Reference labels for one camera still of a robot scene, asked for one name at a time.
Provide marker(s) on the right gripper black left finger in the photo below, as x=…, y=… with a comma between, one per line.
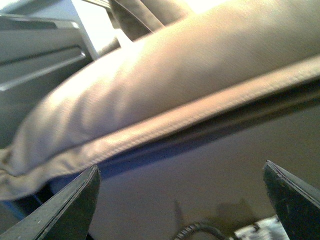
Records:
x=65, y=216

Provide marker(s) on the black wrapped basket handle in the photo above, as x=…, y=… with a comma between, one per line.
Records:
x=199, y=227

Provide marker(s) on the beige fabric sofa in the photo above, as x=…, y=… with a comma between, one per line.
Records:
x=180, y=120

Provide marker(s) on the grey front-load washing machine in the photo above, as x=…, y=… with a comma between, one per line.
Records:
x=36, y=55

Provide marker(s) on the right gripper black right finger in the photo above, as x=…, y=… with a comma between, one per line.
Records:
x=295, y=202

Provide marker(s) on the white woven laundry basket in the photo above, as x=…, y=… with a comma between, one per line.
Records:
x=265, y=229

